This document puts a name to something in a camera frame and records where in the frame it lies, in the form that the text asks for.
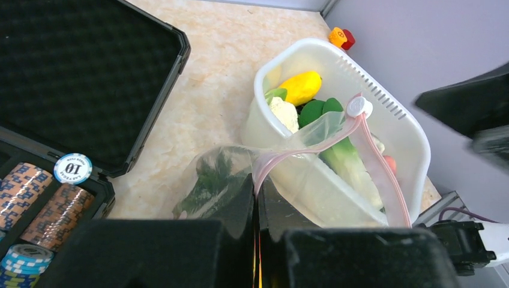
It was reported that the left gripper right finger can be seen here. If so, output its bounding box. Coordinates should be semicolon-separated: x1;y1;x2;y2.
258;179;460;287

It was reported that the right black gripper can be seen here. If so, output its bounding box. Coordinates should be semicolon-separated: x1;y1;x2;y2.
414;63;508;173

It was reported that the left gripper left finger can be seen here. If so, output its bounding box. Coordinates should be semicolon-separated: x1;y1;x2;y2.
37;176;255;287

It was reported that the white oval plastic basket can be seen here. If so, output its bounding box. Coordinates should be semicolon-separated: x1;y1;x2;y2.
240;38;430;228

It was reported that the clear pink-dotted zip bag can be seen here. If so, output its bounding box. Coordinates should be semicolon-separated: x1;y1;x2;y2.
170;94;412;227

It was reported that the toy pineapple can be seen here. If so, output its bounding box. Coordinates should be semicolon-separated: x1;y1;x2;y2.
172;152;246;220

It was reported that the pink toy peach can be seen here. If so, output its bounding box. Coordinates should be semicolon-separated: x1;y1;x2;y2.
383;155;397;175

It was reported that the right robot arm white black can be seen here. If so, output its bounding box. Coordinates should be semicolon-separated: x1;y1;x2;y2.
415;64;508;276

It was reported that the white toy garlic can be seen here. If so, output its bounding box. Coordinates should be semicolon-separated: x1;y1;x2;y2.
371;134;385;154

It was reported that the white blue poker chip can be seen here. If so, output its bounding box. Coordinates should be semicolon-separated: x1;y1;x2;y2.
53;153;93;185

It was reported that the green toy bok choy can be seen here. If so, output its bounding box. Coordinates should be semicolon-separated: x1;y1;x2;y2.
297;98;384;210

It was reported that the red toy piece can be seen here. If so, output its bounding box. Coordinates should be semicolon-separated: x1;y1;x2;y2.
342;29;356;50

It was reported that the white toy cauliflower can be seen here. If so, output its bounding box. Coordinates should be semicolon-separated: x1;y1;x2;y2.
269;97;299;133

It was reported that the orange toy piece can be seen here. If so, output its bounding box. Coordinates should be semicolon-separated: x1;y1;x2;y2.
328;27;348;49

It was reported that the black poker chip case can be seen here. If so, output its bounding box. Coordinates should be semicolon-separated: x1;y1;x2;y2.
1;1;191;287

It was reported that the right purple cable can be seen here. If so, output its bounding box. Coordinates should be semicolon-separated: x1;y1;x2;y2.
438;206;500;224

